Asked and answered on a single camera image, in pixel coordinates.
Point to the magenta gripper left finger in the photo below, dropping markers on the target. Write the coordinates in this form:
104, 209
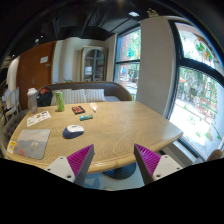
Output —
73, 168

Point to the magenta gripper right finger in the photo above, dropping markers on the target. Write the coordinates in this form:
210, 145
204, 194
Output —
153, 166

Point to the white and blue computer mouse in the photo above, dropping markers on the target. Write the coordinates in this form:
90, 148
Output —
72, 131

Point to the black round table base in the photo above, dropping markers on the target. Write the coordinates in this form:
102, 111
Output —
122, 172

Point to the teal small packet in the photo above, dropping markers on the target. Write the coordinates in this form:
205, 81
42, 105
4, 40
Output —
86, 117

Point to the black and red small box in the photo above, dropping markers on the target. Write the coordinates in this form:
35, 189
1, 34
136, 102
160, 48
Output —
78, 110

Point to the white sticker sheet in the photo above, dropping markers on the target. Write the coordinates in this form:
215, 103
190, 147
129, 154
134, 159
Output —
38, 118

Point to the clear plastic wrapped snack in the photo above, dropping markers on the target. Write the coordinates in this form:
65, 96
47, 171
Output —
93, 106

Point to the yellow small card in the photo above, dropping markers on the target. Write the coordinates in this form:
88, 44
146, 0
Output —
11, 147

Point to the striped white cushion left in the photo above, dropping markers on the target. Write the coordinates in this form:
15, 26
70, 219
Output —
74, 96

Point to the striped white cushion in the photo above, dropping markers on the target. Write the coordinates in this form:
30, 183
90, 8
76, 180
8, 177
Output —
74, 96
95, 95

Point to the green drink can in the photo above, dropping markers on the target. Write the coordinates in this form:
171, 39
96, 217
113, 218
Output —
60, 101

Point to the striped white cushion right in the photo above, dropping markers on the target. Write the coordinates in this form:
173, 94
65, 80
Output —
95, 95

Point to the black backpack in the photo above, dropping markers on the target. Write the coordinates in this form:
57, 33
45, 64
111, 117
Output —
44, 97

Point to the clear plastic water bottle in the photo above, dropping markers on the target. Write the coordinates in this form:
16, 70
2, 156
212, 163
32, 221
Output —
32, 100

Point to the brown curved sofa bench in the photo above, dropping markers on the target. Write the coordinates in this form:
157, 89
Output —
112, 91

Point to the white chair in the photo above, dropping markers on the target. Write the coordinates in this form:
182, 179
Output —
11, 105

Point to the brown wooden door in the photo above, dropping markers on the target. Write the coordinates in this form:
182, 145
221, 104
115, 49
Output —
34, 70

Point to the arched glass display cabinet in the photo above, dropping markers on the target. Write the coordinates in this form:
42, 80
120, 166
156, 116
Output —
93, 63

